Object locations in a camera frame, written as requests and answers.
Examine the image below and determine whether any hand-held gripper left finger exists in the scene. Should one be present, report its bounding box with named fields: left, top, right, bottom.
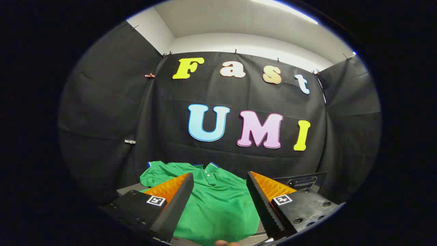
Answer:
left=99, top=173, right=194, bottom=242

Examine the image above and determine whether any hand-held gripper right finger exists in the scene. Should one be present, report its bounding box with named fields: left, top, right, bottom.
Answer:
left=246, top=171, right=345, bottom=240

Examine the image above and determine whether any green polo shirt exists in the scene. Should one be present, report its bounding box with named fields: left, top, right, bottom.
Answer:
left=139, top=161, right=262, bottom=246

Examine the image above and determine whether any grey cabinet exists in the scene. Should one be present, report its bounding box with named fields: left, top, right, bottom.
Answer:
left=116, top=183, right=273, bottom=246

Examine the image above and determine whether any black backdrop cloth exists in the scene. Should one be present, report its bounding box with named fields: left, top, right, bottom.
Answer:
left=58, top=20, right=381, bottom=205

